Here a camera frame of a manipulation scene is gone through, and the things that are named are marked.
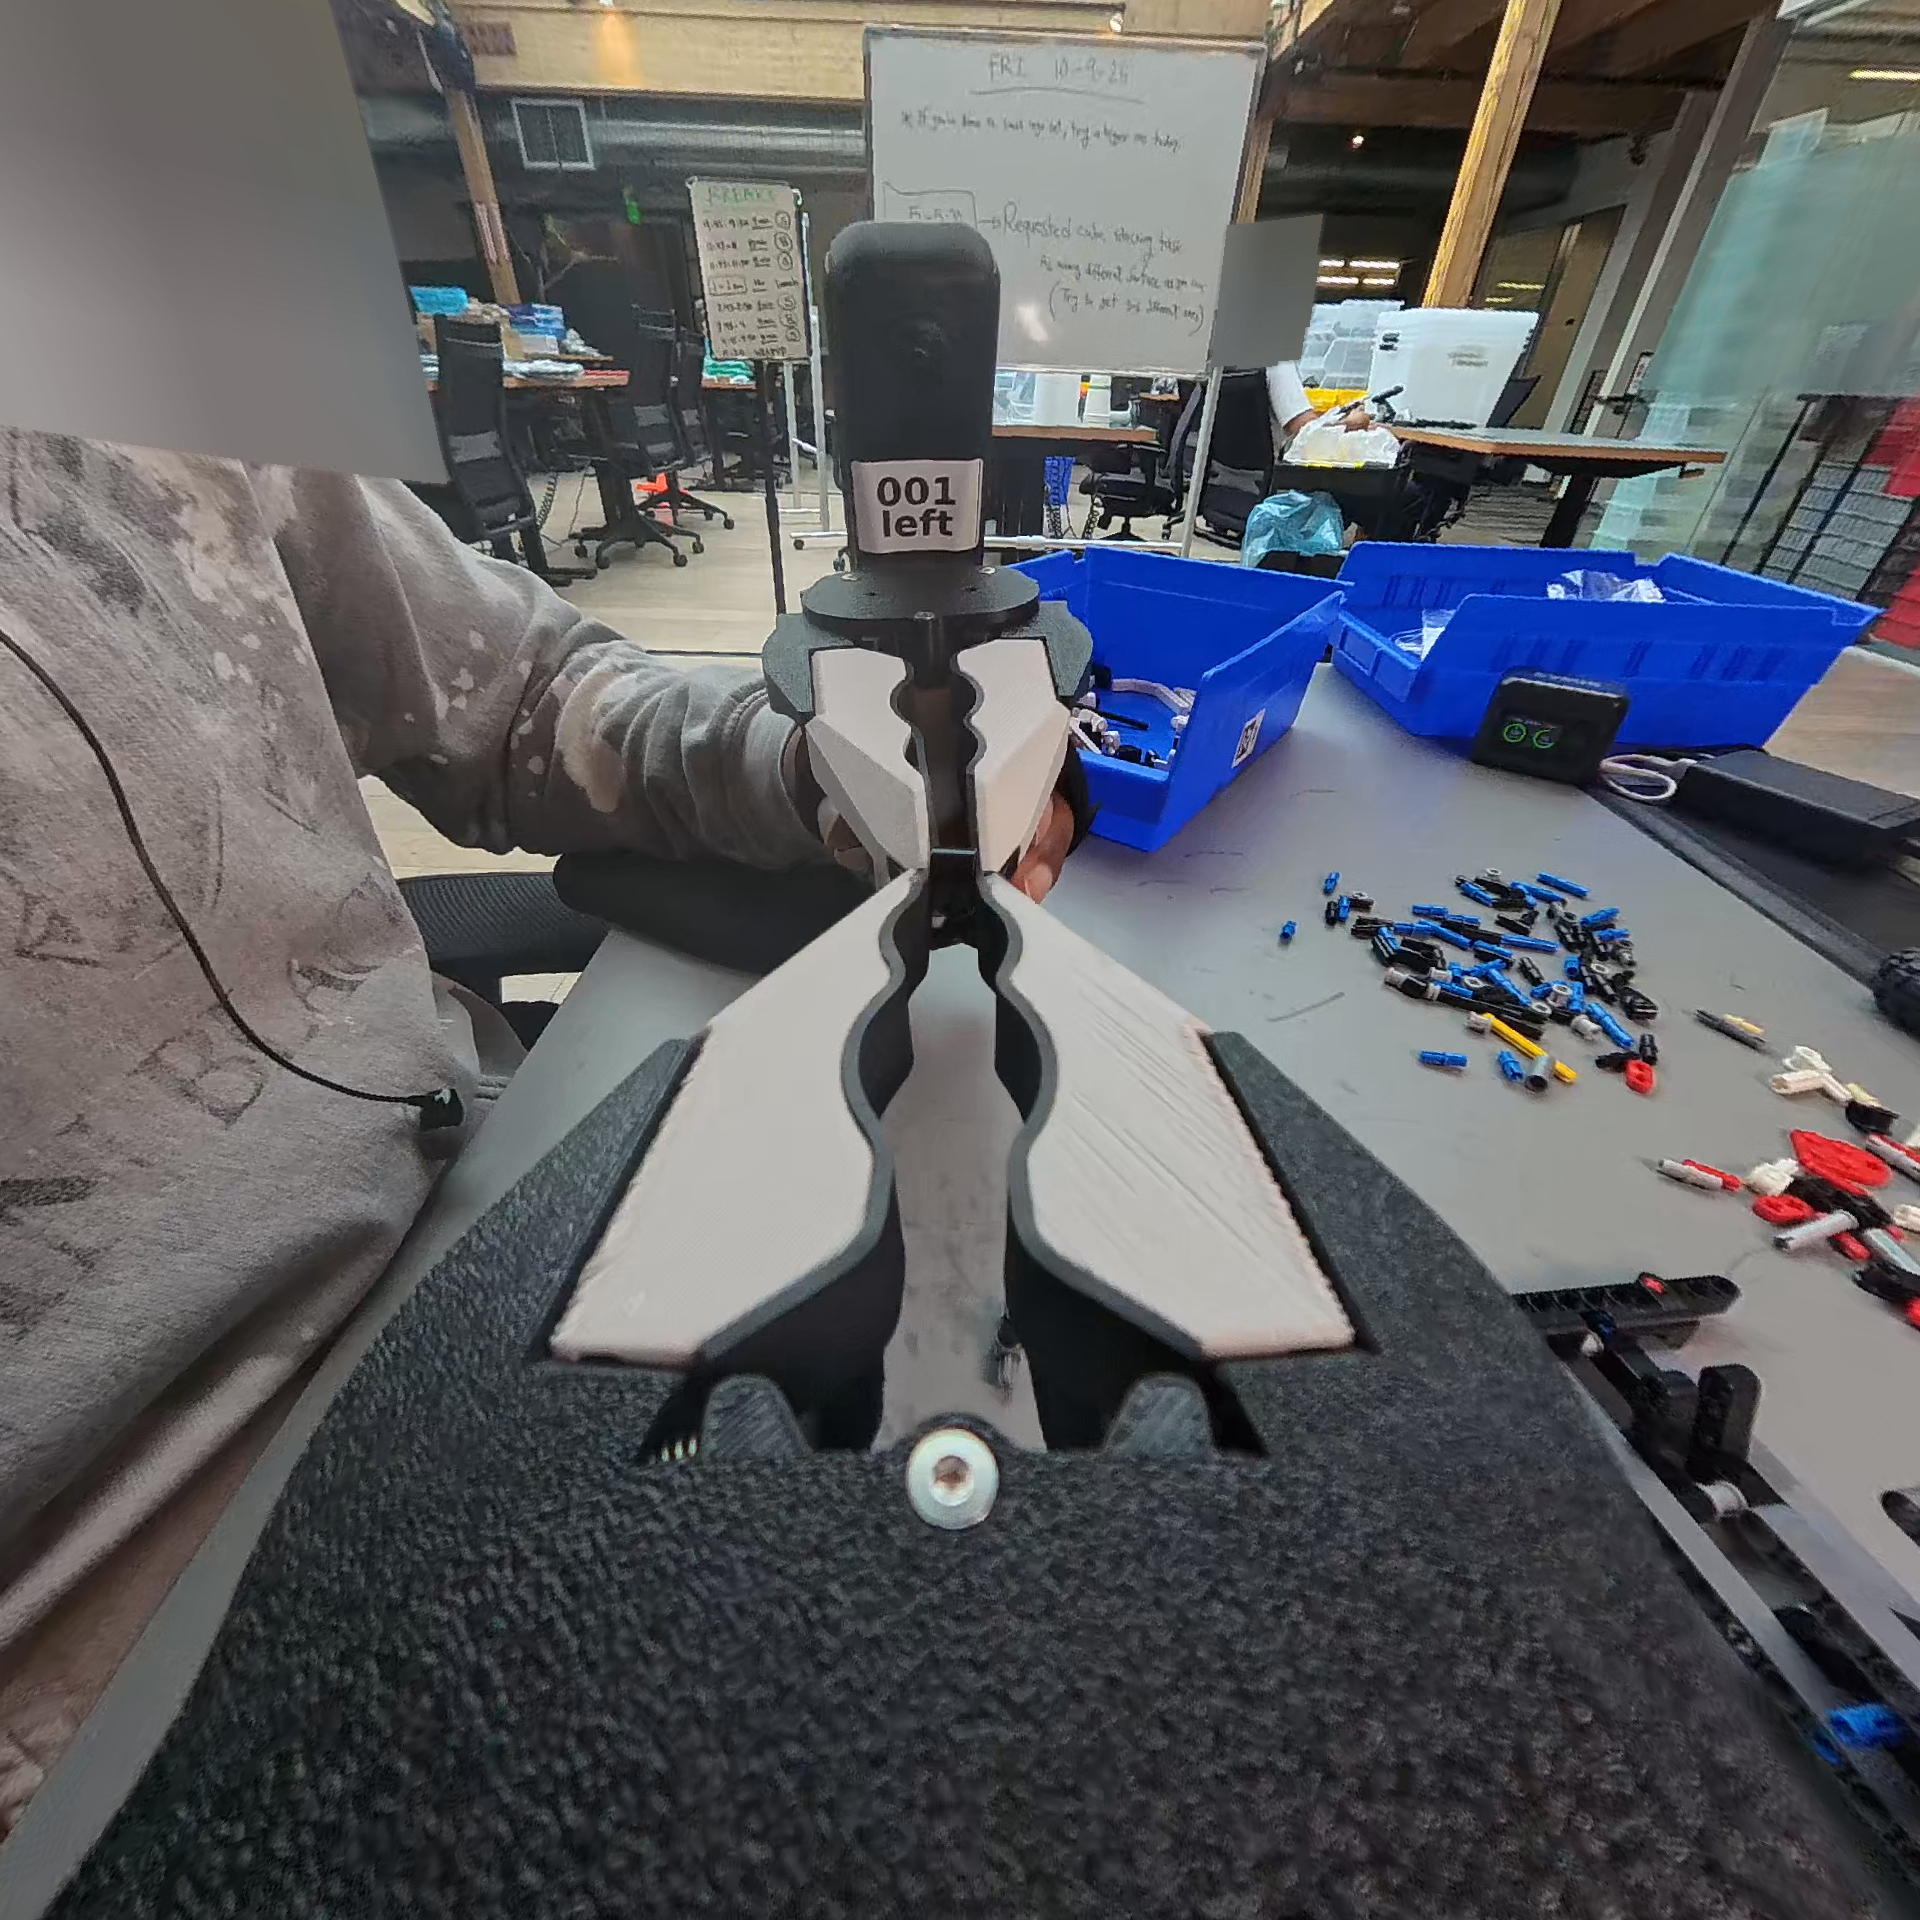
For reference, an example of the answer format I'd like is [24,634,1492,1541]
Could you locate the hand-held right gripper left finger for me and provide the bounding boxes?
[545,872,934,1455]

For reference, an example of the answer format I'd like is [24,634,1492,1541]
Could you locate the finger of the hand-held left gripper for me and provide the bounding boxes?
[957,642,1071,881]
[807,644,934,876]

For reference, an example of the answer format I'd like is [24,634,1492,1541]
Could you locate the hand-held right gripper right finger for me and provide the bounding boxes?
[972,876,1359,1455]

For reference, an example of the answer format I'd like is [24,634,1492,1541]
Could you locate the pile of blue black pins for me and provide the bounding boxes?
[1278,867,1664,1095]

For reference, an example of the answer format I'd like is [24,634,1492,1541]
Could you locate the grey black toy chassis model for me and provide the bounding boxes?
[1510,1272,1920,1833]

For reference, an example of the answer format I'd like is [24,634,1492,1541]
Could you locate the person's left forearm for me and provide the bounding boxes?
[277,464,825,873]

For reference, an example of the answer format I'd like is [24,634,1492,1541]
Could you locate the dark background desk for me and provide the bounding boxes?
[989,420,1162,544]
[1392,423,1729,548]
[428,359,759,496]

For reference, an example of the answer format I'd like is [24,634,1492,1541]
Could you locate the person's left hand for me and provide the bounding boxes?
[788,730,1097,905]

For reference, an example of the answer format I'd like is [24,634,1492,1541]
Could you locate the red white parts in bin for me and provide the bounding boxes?
[1066,674,1202,771]

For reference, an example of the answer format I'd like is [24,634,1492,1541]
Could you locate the blue bin with square label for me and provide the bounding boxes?
[1013,544,1346,857]

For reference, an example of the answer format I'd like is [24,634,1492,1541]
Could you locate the small schedule whiteboard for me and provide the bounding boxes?
[685,176,813,618]

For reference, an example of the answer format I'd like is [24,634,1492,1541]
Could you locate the large whiteboard on stand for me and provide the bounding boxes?
[861,27,1268,560]

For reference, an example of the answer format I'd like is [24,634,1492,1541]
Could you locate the black office chair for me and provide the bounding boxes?
[597,305,736,571]
[1079,372,1278,544]
[432,315,597,589]

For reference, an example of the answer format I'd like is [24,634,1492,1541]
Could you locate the teal plastic bag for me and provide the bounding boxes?
[1241,487,1348,571]

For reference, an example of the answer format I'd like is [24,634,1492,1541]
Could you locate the grey mesh office chair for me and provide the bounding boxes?
[393,872,607,1052]

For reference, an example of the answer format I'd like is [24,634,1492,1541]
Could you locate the white plastic bag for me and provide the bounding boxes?
[1285,404,1412,472]

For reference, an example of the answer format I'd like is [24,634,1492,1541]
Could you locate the black power bank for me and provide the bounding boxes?
[1468,669,1633,788]

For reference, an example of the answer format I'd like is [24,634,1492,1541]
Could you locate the white plastic storage boxes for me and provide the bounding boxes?
[1302,305,1542,413]

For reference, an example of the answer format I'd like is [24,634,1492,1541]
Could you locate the plain blue bin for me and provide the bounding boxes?
[1333,539,1884,753]

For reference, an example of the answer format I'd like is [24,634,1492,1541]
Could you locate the pile of red white pieces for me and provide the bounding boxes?
[1654,1042,1920,1335]

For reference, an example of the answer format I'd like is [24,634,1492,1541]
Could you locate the black power adapter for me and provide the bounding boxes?
[1669,748,1920,867]

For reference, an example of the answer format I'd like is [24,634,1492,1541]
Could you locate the shelf of small storage bins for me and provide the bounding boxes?
[1784,393,1920,649]

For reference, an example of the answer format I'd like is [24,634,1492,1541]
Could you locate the black earphone with cable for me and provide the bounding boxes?
[0,621,466,1137]

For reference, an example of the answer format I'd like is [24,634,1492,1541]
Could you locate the wooden ceiling post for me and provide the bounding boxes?
[1422,0,1565,313]

